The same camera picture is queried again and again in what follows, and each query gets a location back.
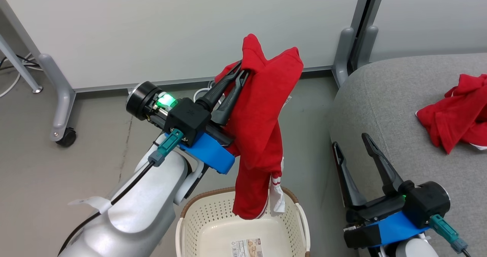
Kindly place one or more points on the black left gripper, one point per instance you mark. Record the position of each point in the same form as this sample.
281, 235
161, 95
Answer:
146, 97

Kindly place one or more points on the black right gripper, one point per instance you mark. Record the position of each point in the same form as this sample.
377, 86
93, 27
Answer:
380, 209

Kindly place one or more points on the red garment with white trim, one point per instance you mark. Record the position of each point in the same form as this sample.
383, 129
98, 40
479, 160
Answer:
456, 116
258, 116

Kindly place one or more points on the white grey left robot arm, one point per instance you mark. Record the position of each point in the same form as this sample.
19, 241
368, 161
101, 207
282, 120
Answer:
144, 207

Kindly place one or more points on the grey fabric sofa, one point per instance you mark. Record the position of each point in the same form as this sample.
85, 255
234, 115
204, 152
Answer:
380, 97

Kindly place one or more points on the large white partition panel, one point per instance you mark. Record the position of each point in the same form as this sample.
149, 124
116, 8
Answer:
152, 28

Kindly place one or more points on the cream perforated laundry basket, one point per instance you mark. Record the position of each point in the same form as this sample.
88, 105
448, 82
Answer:
205, 226

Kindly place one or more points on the short grey partition foot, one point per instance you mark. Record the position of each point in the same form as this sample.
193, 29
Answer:
342, 55
368, 45

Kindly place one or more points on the paper label in basket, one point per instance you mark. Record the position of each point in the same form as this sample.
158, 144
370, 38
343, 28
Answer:
246, 248

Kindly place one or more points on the black caster wheel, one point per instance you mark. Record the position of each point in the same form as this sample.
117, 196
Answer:
67, 138

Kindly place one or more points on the long grey partition foot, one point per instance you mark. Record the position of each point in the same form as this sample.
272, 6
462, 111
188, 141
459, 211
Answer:
62, 97

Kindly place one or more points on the white tape strip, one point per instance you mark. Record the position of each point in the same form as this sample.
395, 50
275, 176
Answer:
93, 203

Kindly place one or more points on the narrow white partition panel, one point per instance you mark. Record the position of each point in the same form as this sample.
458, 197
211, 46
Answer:
437, 17

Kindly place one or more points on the grey metal table leg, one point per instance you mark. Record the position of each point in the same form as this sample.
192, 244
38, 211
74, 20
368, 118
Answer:
19, 64

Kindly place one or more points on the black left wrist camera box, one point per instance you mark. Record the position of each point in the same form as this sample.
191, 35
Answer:
188, 116

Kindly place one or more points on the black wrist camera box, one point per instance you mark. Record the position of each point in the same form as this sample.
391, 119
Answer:
418, 216
188, 116

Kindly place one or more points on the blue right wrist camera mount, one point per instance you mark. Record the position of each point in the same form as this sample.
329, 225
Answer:
395, 228

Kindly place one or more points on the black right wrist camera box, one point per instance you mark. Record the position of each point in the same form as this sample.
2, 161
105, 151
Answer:
418, 216

